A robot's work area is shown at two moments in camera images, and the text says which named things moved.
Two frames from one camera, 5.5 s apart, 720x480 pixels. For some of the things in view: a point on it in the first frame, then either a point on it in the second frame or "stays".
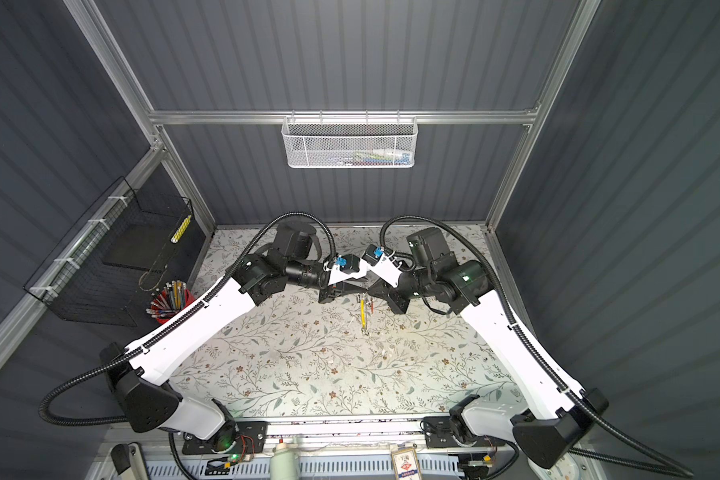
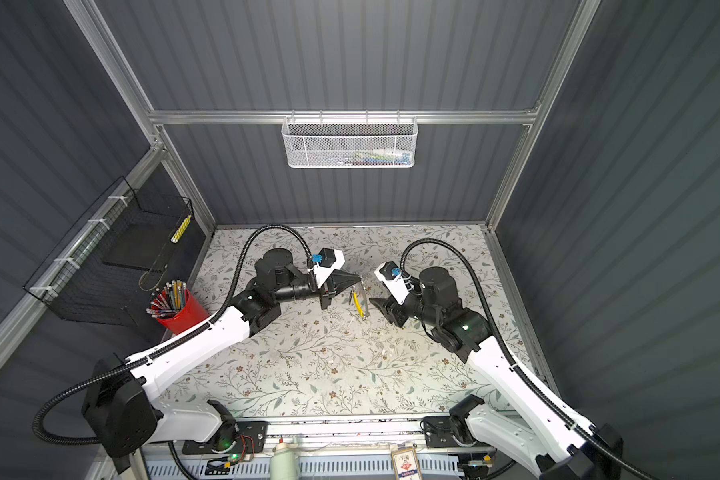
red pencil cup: [165, 302] stays
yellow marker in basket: [176, 237] stays
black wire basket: [128, 247] stays
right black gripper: [388, 292] to [395, 309]
